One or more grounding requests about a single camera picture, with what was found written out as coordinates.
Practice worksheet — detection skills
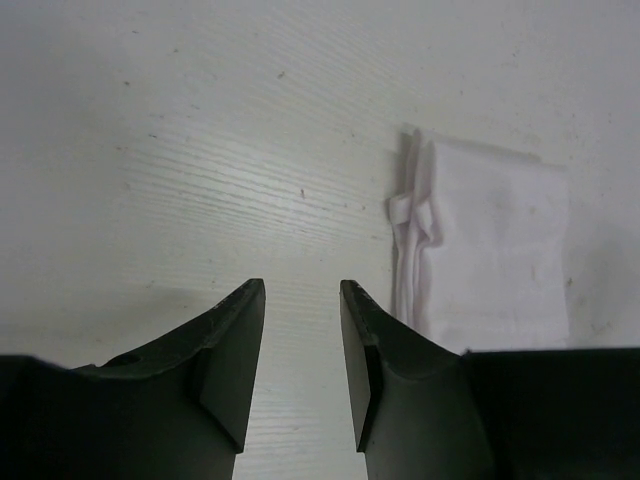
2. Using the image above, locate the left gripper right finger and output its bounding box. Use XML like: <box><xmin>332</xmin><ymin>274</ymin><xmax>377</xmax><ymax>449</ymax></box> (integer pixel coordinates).
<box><xmin>340</xmin><ymin>280</ymin><xmax>639</xmax><ymax>479</ymax></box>

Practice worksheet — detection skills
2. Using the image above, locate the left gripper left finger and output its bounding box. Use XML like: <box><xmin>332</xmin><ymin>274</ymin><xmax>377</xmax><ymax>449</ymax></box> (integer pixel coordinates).
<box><xmin>1</xmin><ymin>279</ymin><xmax>265</xmax><ymax>479</ymax></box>

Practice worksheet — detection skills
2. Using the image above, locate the white tank top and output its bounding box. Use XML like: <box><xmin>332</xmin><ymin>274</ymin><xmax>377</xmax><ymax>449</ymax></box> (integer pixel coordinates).
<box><xmin>388</xmin><ymin>132</ymin><xmax>570</xmax><ymax>353</ymax></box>

